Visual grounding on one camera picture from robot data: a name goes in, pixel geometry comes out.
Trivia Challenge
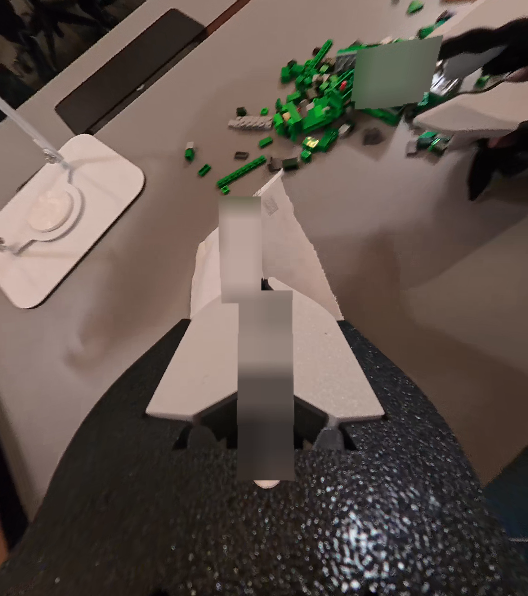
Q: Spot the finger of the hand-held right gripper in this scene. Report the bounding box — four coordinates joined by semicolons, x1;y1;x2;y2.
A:
438;44;509;80
413;85;526;138

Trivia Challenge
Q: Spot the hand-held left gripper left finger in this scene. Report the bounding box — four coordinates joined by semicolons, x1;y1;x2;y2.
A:
145;292;239;423

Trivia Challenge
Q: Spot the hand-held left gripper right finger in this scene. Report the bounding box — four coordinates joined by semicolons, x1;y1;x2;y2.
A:
292;292;387;425

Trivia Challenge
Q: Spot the pile of green toy bricks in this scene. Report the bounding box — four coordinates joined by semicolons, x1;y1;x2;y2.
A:
184;0;453;196

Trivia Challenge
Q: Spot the grey desk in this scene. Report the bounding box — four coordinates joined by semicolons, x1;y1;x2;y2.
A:
0;0;528;513

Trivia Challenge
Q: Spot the black desk panel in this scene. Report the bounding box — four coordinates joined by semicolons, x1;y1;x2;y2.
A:
54;8;207;136

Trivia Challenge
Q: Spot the white lamp base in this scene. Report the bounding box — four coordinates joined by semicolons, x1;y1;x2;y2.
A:
0;133;146;309

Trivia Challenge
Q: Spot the brown wooden strip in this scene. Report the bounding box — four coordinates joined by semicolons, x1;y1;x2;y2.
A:
203;0;252;31

